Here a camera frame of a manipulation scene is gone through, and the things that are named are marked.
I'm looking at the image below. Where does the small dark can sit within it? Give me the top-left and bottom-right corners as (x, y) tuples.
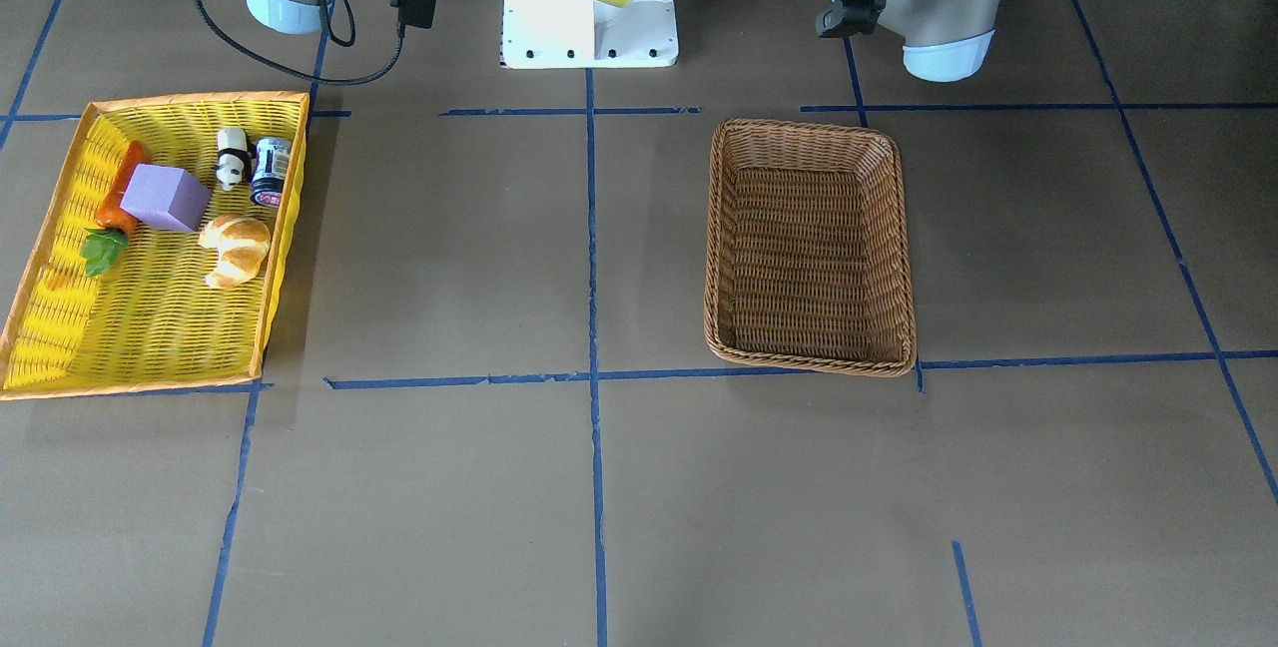
(250, 137), (293, 208)

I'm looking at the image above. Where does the brown wicker basket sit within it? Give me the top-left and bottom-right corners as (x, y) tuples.
(703, 119), (918, 377)

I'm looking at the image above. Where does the purple foam block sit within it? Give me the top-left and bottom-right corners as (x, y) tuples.
(120, 162), (212, 233)

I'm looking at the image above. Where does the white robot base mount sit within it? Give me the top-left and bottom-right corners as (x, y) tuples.
(498, 0), (679, 70)

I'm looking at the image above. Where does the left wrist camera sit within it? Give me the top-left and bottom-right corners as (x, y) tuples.
(815, 0), (887, 38)

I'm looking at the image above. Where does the black camera cable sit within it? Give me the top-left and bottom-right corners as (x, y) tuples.
(190, 0), (410, 87)

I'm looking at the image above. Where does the toy panda figure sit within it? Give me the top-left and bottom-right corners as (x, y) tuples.
(215, 127), (253, 192)

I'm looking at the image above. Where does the toy carrot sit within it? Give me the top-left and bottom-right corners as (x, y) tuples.
(79, 141), (147, 277)

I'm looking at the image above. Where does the toy croissant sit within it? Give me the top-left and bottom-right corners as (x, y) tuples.
(197, 215), (273, 292)

